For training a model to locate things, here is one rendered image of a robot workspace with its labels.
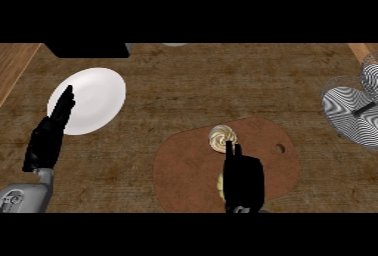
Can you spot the white oval plate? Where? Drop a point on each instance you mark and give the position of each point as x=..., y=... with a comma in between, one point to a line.
x=91, y=100

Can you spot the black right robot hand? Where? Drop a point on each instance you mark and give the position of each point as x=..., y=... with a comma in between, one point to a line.
x=245, y=180

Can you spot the black appliance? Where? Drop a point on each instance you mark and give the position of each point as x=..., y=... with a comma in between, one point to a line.
x=89, y=50

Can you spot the cream frosted cupcake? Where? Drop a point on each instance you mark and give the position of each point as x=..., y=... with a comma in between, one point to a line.
x=221, y=136

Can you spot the brown wooden cutting board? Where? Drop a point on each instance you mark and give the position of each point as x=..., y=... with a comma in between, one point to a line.
x=193, y=166

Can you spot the yellow squash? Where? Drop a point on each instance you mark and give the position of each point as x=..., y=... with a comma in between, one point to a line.
x=221, y=186

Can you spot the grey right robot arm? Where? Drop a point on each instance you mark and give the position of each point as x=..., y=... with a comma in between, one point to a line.
x=245, y=210

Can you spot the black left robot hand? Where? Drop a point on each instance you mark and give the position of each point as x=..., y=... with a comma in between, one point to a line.
x=47, y=140

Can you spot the pale grey round object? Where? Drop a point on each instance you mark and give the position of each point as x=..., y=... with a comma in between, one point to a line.
x=175, y=44

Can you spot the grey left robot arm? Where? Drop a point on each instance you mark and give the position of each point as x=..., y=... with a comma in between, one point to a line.
x=27, y=196

